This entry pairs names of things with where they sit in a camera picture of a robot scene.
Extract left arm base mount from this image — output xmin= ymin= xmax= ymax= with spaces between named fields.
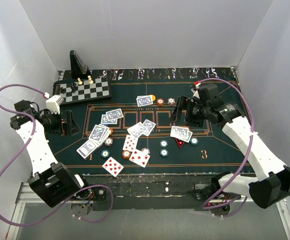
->
xmin=68 ymin=184 xmax=110 ymax=219

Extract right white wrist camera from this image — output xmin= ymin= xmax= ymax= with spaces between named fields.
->
xmin=191 ymin=86 xmax=200 ymax=102

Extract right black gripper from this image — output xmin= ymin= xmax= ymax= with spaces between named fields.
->
xmin=168 ymin=95 xmax=210 ymax=128

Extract cream chess pawn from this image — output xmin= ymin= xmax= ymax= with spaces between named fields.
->
xmin=88 ymin=76 xmax=94 ymax=84
xmin=77 ymin=78 xmax=83 ymax=85

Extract face down card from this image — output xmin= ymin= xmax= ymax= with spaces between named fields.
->
xmin=142 ymin=119 xmax=156 ymax=137
xmin=127 ymin=122 xmax=146 ymax=138

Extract card dealt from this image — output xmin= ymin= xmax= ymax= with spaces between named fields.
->
xmin=136 ymin=95 xmax=153 ymax=107
xmin=178 ymin=130 xmax=193 ymax=143

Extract blue backed card deck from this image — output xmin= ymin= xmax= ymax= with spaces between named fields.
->
xmin=89 ymin=124 xmax=109 ymax=143

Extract five of hearts card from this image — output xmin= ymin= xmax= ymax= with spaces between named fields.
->
xmin=129 ymin=149 xmax=150 ymax=168

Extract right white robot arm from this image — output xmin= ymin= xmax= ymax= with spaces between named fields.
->
xmin=170 ymin=81 xmax=290 ymax=209

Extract black triangular stand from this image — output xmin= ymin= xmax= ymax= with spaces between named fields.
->
xmin=70 ymin=50 xmax=90 ymax=79

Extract aluminium rail frame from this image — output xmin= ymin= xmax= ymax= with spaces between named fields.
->
xmin=7 ymin=184 xmax=290 ymax=240

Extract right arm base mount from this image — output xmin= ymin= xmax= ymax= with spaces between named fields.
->
xmin=187 ymin=183 xmax=241 ymax=217

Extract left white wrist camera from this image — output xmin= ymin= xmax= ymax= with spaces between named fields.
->
xmin=46 ymin=95 xmax=64 ymax=115

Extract red triangular dealer button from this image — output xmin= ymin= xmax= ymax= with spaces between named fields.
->
xmin=177 ymin=140 xmax=184 ymax=148

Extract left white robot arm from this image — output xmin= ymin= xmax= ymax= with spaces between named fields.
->
xmin=10 ymin=95 xmax=91 ymax=208

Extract green poker table mat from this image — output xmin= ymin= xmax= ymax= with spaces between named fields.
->
xmin=46 ymin=67 xmax=245 ymax=175

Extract eight of diamonds card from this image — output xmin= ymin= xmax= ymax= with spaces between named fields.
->
xmin=123 ymin=134 xmax=138 ymax=152

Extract orange poker chip stack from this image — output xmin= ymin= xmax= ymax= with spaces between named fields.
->
xmin=122 ymin=150 xmax=131 ymax=159

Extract small chess board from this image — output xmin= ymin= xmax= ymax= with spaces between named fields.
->
xmin=53 ymin=77 xmax=112 ymax=106

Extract green poker chip stack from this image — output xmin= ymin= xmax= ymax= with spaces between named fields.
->
xmin=160 ymin=148 xmax=169 ymax=157

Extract green chips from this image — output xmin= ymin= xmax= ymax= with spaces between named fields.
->
xmin=189 ymin=137 xmax=199 ymax=146
xmin=101 ymin=149 xmax=110 ymax=158

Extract eight of hearts card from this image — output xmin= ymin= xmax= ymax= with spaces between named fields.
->
xmin=102 ymin=157 xmax=124 ymax=177

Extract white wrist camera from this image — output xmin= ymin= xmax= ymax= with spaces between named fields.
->
xmin=46 ymin=95 xmax=64 ymax=115
xmin=191 ymin=86 xmax=200 ymax=102

